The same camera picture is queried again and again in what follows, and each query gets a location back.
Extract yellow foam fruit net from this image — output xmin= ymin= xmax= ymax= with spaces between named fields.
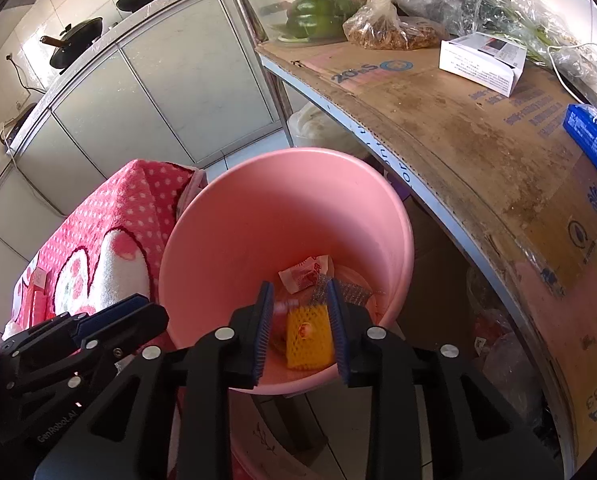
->
xmin=285 ymin=304 xmax=335 ymax=370

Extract white orange wrapper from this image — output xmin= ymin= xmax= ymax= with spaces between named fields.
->
xmin=279 ymin=255 xmax=335 ymax=295

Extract grey scouring cloth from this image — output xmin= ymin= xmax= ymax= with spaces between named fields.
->
xmin=308 ymin=274 xmax=373 ymax=307

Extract pink plastic trash bucket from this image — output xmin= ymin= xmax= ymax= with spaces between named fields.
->
xmin=158 ymin=148 xmax=415 ymax=388

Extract grey kitchen cabinets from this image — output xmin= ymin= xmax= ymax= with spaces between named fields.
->
xmin=0 ymin=0 xmax=281 ymax=328

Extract pink polka dot blanket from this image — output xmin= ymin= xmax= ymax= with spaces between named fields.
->
xmin=0 ymin=158 xmax=300 ymax=480

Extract metal shelf rack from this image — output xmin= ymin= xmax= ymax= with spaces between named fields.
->
xmin=212 ymin=0 xmax=597 ymax=470

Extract cardboard shelf liner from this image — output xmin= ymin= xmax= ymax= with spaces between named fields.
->
xmin=255 ymin=39 xmax=597 ymax=466

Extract black wok with lid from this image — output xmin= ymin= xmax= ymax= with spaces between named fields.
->
xmin=39 ymin=16 xmax=103 ymax=70

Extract green bell pepper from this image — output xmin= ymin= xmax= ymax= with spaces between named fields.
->
xmin=277 ymin=0 xmax=361 ymax=42

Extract bag of dried food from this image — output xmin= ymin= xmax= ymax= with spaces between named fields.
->
xmin=343 ymin=0 xmax=449 ymax=51

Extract white small carton box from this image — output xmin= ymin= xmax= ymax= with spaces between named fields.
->
xmin=439 ymin=32 xmax=527 ymax=98

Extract clear plastic bag greens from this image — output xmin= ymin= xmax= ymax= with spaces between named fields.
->
xmin=394 ymin=0 xmax=597 ymax=87

